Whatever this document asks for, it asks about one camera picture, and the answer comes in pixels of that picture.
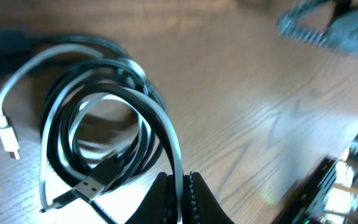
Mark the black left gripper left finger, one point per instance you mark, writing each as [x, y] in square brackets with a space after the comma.
[158, 205]

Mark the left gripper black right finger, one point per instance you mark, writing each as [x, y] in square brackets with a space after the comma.
[199, 206]

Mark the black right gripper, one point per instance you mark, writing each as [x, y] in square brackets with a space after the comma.
[342, 32]

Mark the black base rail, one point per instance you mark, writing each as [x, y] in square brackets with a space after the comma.
[307, 202]

